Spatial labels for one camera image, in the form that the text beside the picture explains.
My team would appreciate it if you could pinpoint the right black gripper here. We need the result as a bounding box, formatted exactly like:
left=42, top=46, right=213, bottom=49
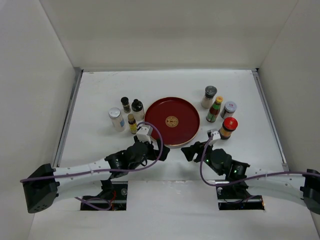
left=181, top=139, right=224, bottom=176

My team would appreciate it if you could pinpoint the small yellow label bottle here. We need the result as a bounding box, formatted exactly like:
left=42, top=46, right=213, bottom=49
left=127, top=113, right=138, bottom=134

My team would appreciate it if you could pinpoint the white jar black pump lid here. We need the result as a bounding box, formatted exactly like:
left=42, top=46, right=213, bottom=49
left=131, top=99, right=145, bottom=121

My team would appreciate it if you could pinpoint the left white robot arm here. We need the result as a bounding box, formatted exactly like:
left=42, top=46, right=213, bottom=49
left=21, top=137, right=170, bottom=214

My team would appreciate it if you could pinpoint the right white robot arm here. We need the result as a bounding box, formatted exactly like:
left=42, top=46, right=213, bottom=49
left=181, top=141, right=320, bottom=214

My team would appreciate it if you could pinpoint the round red lacquer tray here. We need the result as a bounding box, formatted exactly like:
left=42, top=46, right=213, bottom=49
left=144, top=96, right=201, bottom=147

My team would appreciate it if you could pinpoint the jar with red lid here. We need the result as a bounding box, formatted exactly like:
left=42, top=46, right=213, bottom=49
left=218, top=117, right=238, bottom=140

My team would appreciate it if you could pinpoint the sauce bottle yellow cap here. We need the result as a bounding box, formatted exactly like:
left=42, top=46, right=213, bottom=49
left=206, top=96, right=224, bottom=123

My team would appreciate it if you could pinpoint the grinder jar grey lid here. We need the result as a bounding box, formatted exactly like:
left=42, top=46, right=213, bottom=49
left=200, top=85, right=218, bottom=109

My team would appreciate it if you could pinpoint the jar silver lid red label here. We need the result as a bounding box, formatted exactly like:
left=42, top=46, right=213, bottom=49
left=220, top=101, right=237, bottom=119

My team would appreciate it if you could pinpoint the white jar silver lid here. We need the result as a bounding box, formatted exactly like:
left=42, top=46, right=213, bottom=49
left=108, top=107, right=125, bottom=132

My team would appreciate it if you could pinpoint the small black cap spice jar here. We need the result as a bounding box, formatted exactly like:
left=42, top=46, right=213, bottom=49
left=120, top=96, right=131, bottom=114

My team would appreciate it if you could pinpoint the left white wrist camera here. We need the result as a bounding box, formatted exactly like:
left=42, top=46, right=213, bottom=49
left=136, top=125, right=153, bottom=144

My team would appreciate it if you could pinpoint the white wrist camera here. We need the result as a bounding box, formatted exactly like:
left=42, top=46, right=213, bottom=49
left=207, top=129, right=221, bottom=146
left=136, top=125, right=153, bottom=144

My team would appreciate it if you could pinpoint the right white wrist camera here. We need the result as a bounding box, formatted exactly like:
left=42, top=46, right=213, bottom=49
left=207, top=129, right=221, bottom=146

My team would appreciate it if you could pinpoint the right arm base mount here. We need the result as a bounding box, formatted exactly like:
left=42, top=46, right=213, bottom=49
left=216, top=183, right=265, bottom=211

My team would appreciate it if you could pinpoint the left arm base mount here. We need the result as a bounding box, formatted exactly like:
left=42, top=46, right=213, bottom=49
left=80, top=181, right=128, bottom=211

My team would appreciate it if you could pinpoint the right aluminium table rail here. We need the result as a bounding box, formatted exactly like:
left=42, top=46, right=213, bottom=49
left=251, top=68, right=290, bottom=171

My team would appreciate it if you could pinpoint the aluminium table rail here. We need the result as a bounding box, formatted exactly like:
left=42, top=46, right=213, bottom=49
left=251, top=68, right=290, bottom=171
left=52, top=67, right=84, bottom=167

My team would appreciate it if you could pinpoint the left aluminium table rail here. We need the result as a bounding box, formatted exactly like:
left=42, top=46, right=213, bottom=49
left=52, top=67, right=84, bottom=167

